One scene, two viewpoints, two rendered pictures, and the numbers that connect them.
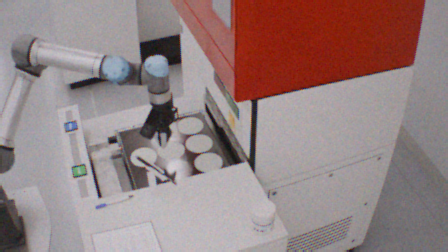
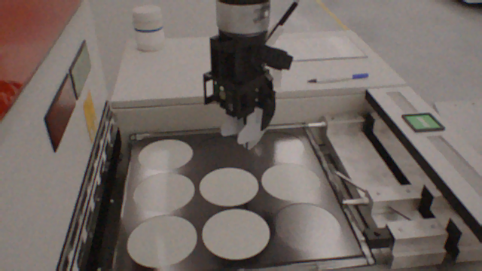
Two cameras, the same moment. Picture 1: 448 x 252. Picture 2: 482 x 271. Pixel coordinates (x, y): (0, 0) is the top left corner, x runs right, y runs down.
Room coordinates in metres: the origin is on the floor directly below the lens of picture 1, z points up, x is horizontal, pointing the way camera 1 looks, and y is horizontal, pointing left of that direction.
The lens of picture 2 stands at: (1.91, 0.34, 1.36)
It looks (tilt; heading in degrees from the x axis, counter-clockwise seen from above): 33 degrees down; 193
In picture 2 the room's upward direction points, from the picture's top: straight up
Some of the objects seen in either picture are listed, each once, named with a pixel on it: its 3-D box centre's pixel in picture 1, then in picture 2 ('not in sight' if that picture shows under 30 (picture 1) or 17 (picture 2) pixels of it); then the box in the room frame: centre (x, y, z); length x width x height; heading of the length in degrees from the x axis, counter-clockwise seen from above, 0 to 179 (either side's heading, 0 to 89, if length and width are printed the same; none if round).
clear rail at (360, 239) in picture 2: (125, 162); (330, 179); (1.32, 0.36, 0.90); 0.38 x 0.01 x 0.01; 20
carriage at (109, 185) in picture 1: (106, 176); (370, 182); (1.27, 0.44, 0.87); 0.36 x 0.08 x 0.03; 20
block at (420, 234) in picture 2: (98, 143); (414, 234); (1.42, 0.49, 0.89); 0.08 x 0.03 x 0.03; 110
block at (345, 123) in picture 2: not in sight; (343, 123); (1.11, 0.38, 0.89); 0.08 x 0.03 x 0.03; 110
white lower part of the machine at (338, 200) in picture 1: (279, 170); not in sight; (1.75, -0.27, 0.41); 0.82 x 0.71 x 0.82; 20
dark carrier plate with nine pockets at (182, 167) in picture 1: (171, 150); (228, 187); (1.38, 0.19, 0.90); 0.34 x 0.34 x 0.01; 20
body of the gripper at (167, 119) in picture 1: (162, 111); (239, 70); (1.35, 0.21, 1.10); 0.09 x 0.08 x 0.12; 152
